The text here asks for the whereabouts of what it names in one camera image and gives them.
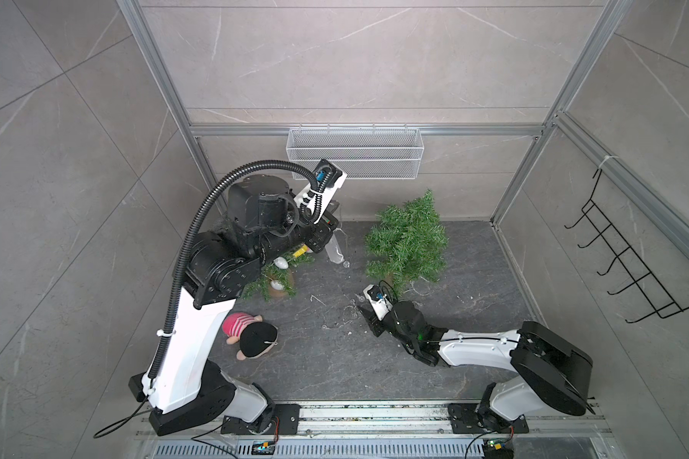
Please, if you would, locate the clear bulb string light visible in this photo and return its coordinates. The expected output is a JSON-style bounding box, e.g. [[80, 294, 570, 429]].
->
[[309, 293, 367, 331]]

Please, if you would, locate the small green christmas tree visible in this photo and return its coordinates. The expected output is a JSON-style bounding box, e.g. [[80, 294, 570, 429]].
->
[[365, 190, 448, 293], [242, 249, 314, 301]]

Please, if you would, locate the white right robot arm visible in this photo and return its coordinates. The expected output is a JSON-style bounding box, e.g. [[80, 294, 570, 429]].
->
[[358, 292, 593, 433]]

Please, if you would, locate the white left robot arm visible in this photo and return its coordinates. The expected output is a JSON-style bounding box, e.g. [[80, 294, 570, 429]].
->
[[129, 166, 346, 436]]

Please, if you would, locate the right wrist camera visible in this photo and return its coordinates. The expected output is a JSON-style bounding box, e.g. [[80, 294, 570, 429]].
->
[[364, 284, 392, 321]]

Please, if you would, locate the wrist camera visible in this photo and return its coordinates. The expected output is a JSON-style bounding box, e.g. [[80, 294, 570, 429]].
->
[[364, 284, 392, 321], [294, 159, 348, 225]]

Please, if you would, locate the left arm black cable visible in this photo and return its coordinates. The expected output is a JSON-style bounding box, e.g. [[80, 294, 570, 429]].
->
[[93, 159, 337, 440]]

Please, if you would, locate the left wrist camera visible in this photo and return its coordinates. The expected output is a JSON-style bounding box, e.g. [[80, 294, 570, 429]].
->
[[294, 159, 348, 225]]

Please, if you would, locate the white wire mesh basket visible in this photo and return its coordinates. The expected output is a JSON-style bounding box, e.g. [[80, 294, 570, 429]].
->
[[286, 128, 425, 180]]

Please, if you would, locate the metal base rail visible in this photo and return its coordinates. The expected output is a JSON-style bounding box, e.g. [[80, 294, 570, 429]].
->
[[137, 400, 612, 443]]

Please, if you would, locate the black wire hook rack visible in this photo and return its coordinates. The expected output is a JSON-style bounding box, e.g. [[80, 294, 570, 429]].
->
[[564, 168, 689, 324]]

